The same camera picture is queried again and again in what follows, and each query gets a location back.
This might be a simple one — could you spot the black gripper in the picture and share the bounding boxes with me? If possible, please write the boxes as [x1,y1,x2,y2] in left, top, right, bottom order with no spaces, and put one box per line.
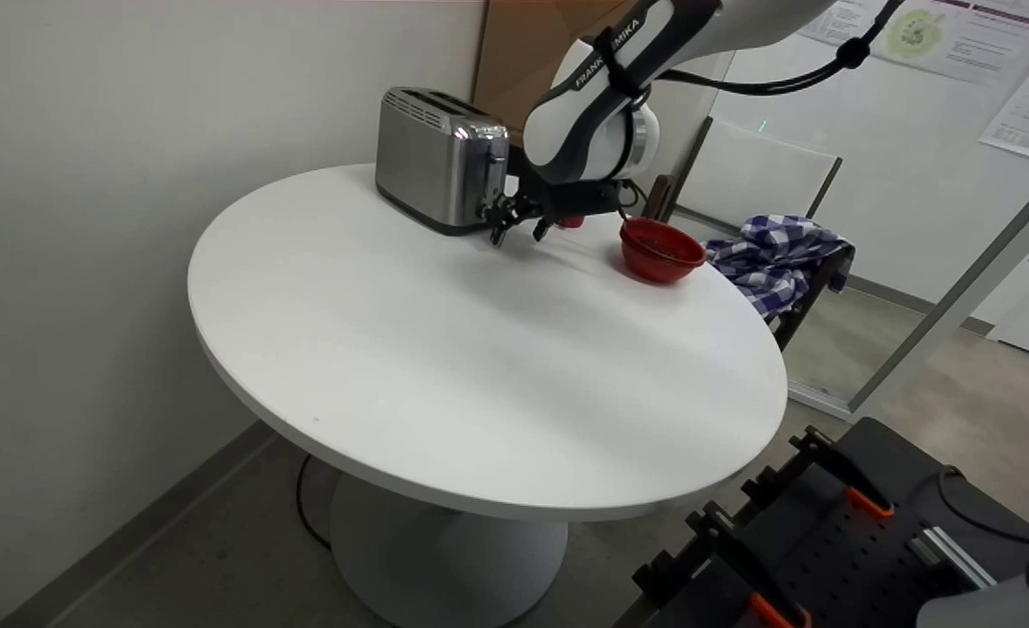
[488,177,641,245]

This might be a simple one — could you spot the silver two-slot toaster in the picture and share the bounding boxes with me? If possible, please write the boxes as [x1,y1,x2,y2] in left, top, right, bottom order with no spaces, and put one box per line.
[376,88,510,232]

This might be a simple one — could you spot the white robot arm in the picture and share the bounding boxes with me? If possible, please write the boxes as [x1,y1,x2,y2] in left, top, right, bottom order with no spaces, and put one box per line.
[488,0,833,240]

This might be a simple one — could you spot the red bowl with beans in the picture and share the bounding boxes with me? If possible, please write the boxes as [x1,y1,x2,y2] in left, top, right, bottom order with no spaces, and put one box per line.
[621,216,710,286]

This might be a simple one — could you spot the blue checkered cloth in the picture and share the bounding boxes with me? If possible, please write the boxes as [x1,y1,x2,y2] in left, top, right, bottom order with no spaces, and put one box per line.
[706,211,856,325]

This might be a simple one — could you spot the white round table base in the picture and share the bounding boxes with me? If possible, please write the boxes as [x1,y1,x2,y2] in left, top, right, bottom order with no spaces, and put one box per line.
[328,479,570,628]

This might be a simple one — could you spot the black clamp cart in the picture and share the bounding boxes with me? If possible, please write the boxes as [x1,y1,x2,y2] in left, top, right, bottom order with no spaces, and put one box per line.
[634,418,1029,628]

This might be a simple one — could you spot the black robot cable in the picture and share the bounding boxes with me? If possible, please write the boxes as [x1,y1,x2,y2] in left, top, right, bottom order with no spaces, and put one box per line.
[656,0,906,97]

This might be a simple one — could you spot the white wall poster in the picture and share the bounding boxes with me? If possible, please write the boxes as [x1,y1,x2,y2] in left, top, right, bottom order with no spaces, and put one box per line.
[795,0,1029,88]

